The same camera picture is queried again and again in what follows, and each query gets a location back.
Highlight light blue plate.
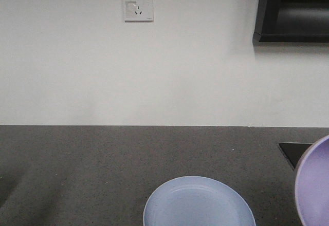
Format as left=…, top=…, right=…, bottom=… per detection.
left=143, top=176, right=256, bottom=225

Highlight purple plastic bowl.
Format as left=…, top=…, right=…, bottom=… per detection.
left=294, top=136, right=328, bottom=225

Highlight white wall power socket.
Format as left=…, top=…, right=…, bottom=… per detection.
left=122, top=0, right=154, bottom=22

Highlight black induction cooktop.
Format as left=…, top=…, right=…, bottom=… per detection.
left=278, top=142, right=312, bottom=170

